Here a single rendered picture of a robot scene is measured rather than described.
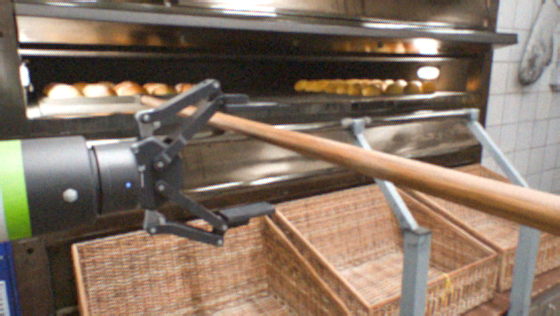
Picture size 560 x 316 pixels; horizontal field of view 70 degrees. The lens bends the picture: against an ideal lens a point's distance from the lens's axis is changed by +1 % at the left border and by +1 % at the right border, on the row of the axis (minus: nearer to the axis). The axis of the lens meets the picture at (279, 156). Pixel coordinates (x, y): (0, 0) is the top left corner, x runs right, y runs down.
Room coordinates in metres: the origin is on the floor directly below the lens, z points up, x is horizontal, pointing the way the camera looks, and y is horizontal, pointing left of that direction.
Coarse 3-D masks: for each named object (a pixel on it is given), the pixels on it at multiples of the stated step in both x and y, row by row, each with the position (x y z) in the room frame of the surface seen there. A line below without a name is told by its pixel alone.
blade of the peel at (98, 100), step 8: (96, 96) 1.33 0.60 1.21; (104, 96) 1.34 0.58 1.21; (112, 96) 1.35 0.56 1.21; (120, 96) 1.37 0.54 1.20; (128, 96) 1.38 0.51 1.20; (152, 96) 1.42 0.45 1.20; (160, 96) 1.44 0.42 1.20; (168, 96) 1.45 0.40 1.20; (176, 96) 1.47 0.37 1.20; (208, 96) 1.53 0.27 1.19; (48, 104) 1.25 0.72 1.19; (56, 104) 1.26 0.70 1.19; (64, 104) 1.28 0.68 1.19; (72, 104) 1.29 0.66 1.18; (80, 104) 1.30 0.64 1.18; (88, 104) 1.31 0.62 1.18; (96, 104) 1.33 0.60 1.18; (104, 104) 1.34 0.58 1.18
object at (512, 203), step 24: (144, 96) 1.30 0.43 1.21; (216, 120) 0.80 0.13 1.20; (240, 120) 0.73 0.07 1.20; (288, 144) 0.58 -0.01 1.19; (312, 144) 0.53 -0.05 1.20; (336, 144) 0.50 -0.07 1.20; (360, 168) 0.45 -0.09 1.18; (384, 168) 0.42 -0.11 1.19; (408, 168) 0.40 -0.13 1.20; (432, 168) 0.38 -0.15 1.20; (432, 192) 0.37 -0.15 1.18; (456, 192) 0.35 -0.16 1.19; (480, 192) 0.33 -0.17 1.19; (504, 192) 0.32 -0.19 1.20; (528, 192) 0.31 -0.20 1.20; (504, 216) 0.31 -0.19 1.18; (528, 216) 0.30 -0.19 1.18; (552, 216) 0.28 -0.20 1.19
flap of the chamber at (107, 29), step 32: (32, 32) 0.94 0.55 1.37; (64, 32) 0.96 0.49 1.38; (96, 32) 0.98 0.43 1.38; (128, 32) 1.01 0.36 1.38; (160, 32) 1.04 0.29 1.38; (192, 32) 1.07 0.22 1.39; (224, 32) 1.10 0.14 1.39; (256, 32) 1.13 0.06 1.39; (288, 32) 1.17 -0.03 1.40; (320, 32) 1.22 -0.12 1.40; (352, 32) 1.28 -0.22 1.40; (384, 32) 1.35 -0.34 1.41; (416, 32) 1.44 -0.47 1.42
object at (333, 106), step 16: (432, 96) 1.74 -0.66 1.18; (448, 96) 1.77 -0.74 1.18; (464, 96) 1.83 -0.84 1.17; (112, 112) 1.09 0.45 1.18; (128, 112) 1.09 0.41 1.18; (224, 112) 1.21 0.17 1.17; (240, 112) 1.24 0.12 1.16; (256, 112) 1.27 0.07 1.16; (272, 112) 1.30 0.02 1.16; (288, 112) 1.34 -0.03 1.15; (304, 112) 1.37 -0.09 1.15; (320, 112) 1.41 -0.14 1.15; (336, 112) 1.44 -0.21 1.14; (32, 128) 0.95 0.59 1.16; (48, 128) 0.97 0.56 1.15; (64, 128) 0.99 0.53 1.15; (80, 128) 1.01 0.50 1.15; (96, 128) 1.03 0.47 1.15; (112, 128) 1.05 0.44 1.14; (128, 128) 1.07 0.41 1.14
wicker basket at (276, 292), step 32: (192, 224) 1.12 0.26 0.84; (256, 224) 1.21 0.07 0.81; (160, 256) 1.05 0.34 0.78; (192, 256) 1.09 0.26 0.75; (224, 256) 1.14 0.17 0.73; (288, 256) 1.08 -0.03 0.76; (96, 288) 0.96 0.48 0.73; (128, 288) 0.99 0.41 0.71; (160, 288) 1.03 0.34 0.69; (192, 288) 1.07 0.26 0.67; (224, 288) 1.11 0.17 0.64; (256, 288) 1.15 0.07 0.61; (288, 288) 1.07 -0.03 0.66; (320, 288) 0.94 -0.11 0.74
